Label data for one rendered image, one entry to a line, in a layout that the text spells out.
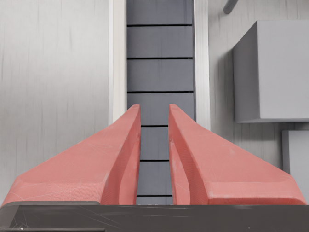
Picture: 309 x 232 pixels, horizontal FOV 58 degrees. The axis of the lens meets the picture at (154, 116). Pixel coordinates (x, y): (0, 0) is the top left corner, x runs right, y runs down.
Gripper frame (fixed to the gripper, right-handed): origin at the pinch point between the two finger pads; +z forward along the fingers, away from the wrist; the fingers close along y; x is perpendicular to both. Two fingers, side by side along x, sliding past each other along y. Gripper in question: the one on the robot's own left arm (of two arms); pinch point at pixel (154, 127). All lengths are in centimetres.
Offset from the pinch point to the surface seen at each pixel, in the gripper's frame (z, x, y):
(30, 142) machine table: 17.6, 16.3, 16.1
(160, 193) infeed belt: 10.2, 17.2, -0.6
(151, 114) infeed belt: 15.7, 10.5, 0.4
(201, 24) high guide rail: 13.8, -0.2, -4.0
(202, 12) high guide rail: 14.4, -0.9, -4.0
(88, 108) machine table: 20.3, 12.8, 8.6
